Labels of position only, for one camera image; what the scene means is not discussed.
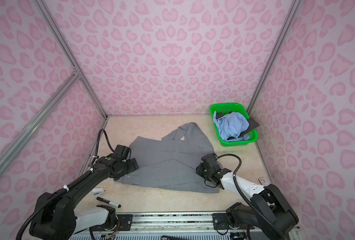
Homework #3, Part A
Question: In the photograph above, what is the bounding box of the green plastic basket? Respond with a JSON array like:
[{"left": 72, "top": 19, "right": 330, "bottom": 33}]
[{"left": 209, "top": 103, "right": 259, "bottom": 147}]

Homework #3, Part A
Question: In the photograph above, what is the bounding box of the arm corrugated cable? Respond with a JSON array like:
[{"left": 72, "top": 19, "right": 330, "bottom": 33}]
[
  {"left": 15, "top": 128, "right": 115, "bottom": 240},
  {"left": 217, "top": 153, "right": 287, "bottom": 240}
]

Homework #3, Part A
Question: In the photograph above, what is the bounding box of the light blue shirt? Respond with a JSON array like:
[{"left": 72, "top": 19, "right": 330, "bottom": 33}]
[{"left": 212, "top": 111, "right": 250, "bottom": 141}]

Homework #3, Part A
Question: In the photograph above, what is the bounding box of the grey long sleeve shirt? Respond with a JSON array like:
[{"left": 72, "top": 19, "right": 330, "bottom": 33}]
[{"left": 118, "top": 123, "right": 219, "bottom": 194}]

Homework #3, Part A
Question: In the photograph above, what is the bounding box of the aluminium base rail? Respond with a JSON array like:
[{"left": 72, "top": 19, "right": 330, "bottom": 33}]
[{"left": 42, "top": 209, "right": 304, "bottom": 240}]

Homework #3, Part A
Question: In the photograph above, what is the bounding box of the black marker pen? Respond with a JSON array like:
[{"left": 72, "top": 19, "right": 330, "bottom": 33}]
[{"left": 96, "top": 197, "right": 121, "bottom": 208}]

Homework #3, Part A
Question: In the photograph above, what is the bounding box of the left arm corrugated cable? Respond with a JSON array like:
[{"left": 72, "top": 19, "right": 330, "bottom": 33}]
[{"left": 15, "top": 128, "right": 115, "bottom": 240}]

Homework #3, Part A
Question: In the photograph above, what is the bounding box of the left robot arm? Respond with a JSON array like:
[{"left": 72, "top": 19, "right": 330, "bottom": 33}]
[{"left": 29, "top": 145, "right": 139, "bottom": 240}]

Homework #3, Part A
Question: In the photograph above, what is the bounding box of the red white label card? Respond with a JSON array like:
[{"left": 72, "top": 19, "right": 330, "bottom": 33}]
[{"left": 258, "top": 177, "right": 270, "bottom": 187}]

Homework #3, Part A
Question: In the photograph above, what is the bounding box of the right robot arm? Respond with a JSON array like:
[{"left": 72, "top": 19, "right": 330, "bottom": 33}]
[{"left": 196, "top": 153, "right": 299, "bottom": 240}]

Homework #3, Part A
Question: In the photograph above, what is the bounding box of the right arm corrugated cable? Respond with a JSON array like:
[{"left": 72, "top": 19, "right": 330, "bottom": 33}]
[{"left": 217, "top": 153, "right": 287, "bottom": 240}]

